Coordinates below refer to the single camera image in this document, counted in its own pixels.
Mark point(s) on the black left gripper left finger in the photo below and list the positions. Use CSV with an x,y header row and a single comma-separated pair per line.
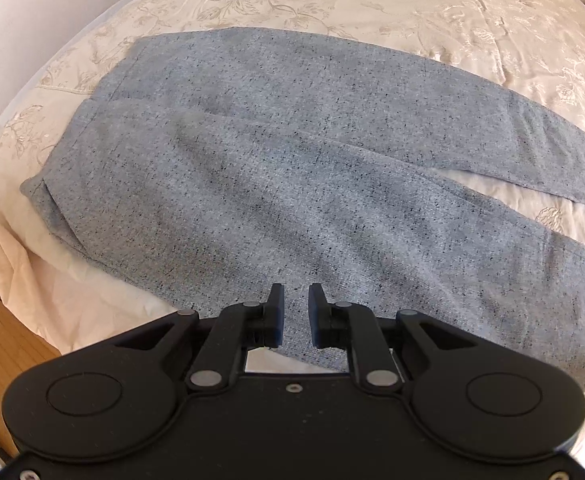
x,y
222,357

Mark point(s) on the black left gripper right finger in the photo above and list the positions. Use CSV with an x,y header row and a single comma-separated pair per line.
x,y
354,329

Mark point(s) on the grey speckled pants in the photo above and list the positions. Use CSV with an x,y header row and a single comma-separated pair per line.
x,y
207,166

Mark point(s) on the cream floral bedspread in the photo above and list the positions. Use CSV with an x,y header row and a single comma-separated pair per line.
x,y
534,47

